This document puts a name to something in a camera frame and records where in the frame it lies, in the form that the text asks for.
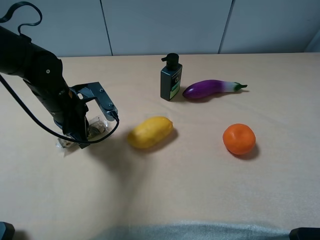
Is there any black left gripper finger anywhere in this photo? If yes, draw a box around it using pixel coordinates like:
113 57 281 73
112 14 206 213
66 122 90 149

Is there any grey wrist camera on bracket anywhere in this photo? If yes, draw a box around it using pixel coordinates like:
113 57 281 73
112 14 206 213
71 82 119 122

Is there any purple eggplant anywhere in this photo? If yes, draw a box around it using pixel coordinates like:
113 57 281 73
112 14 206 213
182 79 248 100

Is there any yellow mango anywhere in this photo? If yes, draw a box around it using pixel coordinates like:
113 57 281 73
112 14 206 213
127 116 174 149

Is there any black cable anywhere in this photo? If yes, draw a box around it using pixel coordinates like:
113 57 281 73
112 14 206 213
0 1 120 144

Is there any dark green pump bottle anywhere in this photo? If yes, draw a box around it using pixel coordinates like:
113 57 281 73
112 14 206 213
160 53 183 101

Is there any orange tangerine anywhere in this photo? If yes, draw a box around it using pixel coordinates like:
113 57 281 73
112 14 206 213
222 123 256 155

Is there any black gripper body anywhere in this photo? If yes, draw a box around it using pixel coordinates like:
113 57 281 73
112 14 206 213
37 86 88 134

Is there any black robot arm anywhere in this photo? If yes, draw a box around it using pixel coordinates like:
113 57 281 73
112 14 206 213
0 27 89 149

